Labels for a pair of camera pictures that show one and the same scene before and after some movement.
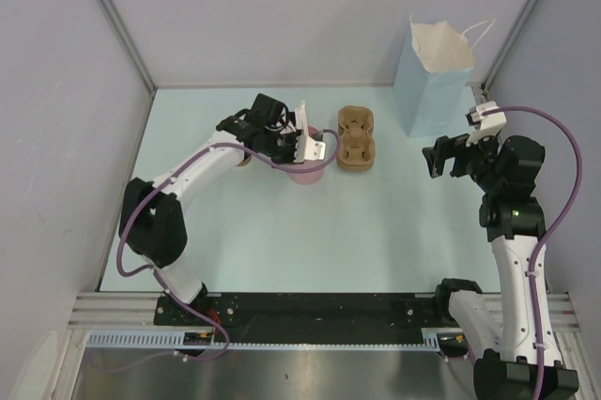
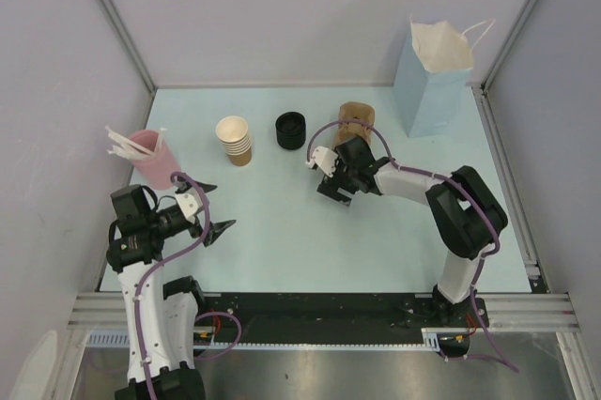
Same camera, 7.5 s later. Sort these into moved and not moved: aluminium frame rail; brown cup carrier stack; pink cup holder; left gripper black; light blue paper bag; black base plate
Moved: pink cup holder; left gripper black
Not moved: aluminium frame rail; brown cup carrier stack; black base plate; light blue paper bag
